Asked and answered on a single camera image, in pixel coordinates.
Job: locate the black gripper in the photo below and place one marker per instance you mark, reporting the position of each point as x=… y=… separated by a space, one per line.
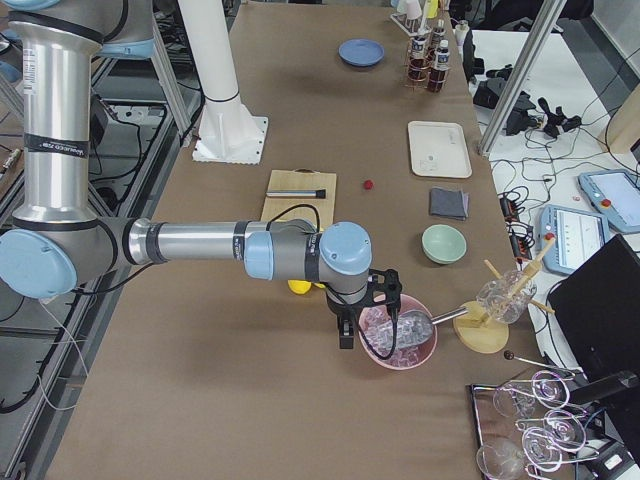
x=341 y=314

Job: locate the blue round plate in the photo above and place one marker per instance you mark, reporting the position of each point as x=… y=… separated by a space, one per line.
x=361 y=52

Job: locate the pink bowl of ice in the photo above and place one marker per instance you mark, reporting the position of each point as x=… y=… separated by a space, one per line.
x=403 y=358

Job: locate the upper yellow lemon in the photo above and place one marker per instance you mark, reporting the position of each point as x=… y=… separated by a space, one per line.
x=299 y=287

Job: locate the steel ice scoop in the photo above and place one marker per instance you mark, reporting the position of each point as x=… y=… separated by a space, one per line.
x=413 y=328

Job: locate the wooden cutting board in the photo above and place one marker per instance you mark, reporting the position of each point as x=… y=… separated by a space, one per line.
x=299 y=180

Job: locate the mint green bowl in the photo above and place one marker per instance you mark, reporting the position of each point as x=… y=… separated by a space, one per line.
x=443 y=244

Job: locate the steel muddler black tip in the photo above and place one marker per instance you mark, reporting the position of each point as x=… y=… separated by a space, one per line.
x=297 y=193

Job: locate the wooden cup stand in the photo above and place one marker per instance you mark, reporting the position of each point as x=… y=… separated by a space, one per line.
x=478 y=330

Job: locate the grey folded cloth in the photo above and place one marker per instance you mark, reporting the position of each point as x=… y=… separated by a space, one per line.
x=447 y=203

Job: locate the glass cup on stand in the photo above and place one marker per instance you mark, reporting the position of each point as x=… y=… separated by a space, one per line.
x=505 y=299

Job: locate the cream rabbit tray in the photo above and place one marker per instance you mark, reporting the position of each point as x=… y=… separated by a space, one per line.
x=438 y=149

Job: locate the wine glass tray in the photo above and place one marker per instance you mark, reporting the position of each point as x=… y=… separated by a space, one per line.
x=528 y=427

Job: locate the near teach pendant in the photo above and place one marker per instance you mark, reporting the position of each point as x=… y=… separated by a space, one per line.
x=577 y=235

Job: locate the teach pendant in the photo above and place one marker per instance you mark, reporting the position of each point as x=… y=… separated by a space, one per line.
x=614 y=194
x=577 y=235

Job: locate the black laptop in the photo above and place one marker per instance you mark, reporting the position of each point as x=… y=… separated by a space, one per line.
x=597 y=308

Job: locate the front tea bottle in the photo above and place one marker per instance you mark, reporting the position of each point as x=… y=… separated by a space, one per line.
x=439 y=67

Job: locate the tea bottle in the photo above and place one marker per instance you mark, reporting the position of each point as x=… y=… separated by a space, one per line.
x=417 y=63
x=439 y=67
x=438 y=34

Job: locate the left rear tea bottle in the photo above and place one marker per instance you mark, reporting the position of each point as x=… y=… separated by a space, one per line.
x=417 y=63

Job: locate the far teach pendant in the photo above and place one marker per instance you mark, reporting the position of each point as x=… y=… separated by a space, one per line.
x=614 y=194

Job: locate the right rear tea bottle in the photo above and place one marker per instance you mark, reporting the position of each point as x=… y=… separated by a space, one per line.
x=438 y=34

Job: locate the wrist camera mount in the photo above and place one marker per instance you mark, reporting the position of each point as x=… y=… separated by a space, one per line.
x=384 y=289

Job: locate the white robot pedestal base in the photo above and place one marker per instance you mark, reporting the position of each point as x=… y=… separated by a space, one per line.
x=227 y=132

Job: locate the copper wire bottle rack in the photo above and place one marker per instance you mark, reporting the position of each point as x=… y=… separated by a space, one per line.
x=430 y=57

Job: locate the aluminium frame post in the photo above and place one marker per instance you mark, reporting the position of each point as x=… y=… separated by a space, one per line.
x=536 y=39

